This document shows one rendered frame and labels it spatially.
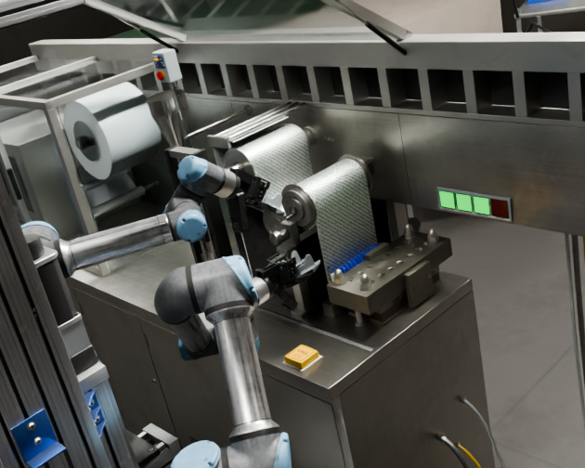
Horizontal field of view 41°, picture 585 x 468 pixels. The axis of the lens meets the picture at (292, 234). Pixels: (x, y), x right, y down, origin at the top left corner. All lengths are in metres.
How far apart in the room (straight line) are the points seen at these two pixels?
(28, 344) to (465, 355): 1.46
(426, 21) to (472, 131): 5.10
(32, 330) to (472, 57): 1.30
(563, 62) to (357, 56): 0.67
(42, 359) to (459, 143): 1.28
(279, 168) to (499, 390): 1.54
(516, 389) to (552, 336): 0.43
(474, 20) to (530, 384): 4.94
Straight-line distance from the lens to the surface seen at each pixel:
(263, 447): 1.76
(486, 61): 2.16
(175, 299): 1.83
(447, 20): 7.57
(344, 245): 2.42
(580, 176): 2.12
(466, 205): 2.35
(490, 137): 2.22
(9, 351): 1.62
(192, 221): 1.95
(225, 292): 1.81
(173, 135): 2.88
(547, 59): 2.07
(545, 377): 3.61
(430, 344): 2.43
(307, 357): 2.23
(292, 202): 2.32
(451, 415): 2.64
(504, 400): 3.49
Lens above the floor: 2.12
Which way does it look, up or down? 24 degrees down
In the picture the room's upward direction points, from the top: 12 degrees counter-clockwise
